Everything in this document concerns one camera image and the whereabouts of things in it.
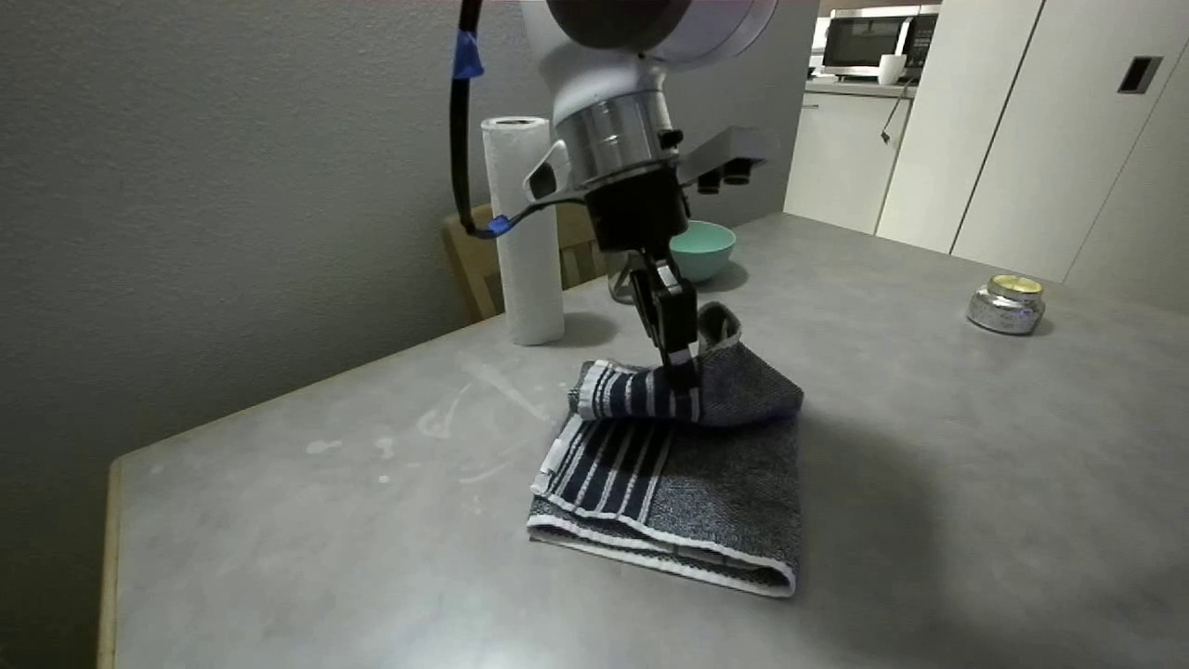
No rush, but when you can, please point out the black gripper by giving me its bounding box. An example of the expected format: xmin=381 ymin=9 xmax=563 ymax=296
xmin=575 ymin=162 xmax=705 ymax=376

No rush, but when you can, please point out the grey striped towel white trim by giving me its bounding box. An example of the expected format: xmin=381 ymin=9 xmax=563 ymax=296
xmin=524 ymin=337 xmax=810 ymax=605

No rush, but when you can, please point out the white paper towel roll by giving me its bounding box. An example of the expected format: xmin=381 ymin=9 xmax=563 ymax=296
xmin=477 ymin=111 xmax=573 ymax=350

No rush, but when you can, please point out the clear glass jar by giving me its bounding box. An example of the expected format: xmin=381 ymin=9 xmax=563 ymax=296
xmin=604 ymin=263 xmax=644 ymax=307

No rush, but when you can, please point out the mint green bowl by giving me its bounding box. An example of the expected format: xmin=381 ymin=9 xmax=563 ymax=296
xmin=667 ymin=215 xmax=742 ymax=284

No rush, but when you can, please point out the white base cabinet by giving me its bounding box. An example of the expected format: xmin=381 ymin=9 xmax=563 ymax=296
xmin=779 ymin=81 xmax=919 ymax=236

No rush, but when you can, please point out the white microwave oven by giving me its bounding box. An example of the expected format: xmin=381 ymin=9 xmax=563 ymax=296
xmin=819 ymin=2 xmax=944 ymax=84

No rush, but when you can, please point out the yellow-lidded metal tin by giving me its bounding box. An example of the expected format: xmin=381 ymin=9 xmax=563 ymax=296
xmin=963 ymin=272 xmax=1052 ymax=340

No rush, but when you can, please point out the white tall cabinet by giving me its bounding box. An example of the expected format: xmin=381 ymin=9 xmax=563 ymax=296
xmin=870 ymin=0 xmax=1189 ymax=320

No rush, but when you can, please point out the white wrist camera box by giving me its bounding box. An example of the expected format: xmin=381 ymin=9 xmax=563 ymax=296
xmin=674 ymin=117 xmax=773 ymax=201

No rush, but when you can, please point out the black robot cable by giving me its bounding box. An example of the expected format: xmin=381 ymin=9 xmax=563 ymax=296
xmin=443 ymin=0 xmax=555 ymax=241

